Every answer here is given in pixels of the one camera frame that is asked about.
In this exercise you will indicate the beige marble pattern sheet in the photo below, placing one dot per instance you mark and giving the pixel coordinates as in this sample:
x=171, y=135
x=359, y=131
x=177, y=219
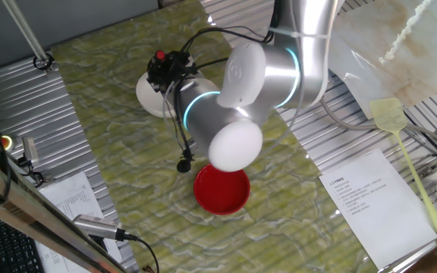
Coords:
x=412, y=57

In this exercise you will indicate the black keyboard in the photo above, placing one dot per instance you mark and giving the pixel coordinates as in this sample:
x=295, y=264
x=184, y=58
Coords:
x=10, y=250

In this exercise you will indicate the aluminium tripod pole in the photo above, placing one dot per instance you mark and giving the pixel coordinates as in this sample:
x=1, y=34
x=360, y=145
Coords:
x=25, y=32

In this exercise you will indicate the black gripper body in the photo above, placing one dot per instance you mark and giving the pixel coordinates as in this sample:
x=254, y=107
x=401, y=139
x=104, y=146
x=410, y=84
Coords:
x=167, y=70

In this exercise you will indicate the red bowl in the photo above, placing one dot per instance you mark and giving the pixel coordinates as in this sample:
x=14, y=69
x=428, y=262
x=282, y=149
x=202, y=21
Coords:
x=222, y=193

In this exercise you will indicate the small grey camera on mount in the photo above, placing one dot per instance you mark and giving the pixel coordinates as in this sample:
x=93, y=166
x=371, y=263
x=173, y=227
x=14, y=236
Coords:
x=30, y=149

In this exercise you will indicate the metal frame beam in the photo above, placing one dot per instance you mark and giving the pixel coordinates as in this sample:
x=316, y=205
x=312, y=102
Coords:
x=32, y=212

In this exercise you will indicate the black foam microphone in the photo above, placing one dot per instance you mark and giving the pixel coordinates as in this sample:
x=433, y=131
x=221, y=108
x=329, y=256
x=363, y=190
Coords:
x=183, y=165

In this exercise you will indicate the white instruction paper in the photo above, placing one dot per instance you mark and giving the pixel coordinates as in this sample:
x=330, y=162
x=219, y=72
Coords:
x=385, y=212

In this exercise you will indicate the white bowl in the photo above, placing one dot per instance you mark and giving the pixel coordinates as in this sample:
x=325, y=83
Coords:
x=148, y=98

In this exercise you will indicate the red emergency stop button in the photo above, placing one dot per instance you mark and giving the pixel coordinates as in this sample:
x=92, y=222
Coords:
x=6, y=143

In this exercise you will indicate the printed table paper sheet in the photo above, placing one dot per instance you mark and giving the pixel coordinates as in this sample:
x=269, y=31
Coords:
x=74, y=197

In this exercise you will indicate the yellow-green fly swatter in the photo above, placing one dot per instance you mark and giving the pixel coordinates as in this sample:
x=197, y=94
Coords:
x=387, y=113

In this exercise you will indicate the silver camera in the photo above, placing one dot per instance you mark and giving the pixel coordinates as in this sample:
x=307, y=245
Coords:
x=97, y=226

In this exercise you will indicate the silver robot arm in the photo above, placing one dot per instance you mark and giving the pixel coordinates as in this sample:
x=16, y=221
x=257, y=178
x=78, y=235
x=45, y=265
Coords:
x=241, y=95

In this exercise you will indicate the green marble pattern mat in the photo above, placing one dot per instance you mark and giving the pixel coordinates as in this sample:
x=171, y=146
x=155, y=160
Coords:
x=146, y=189

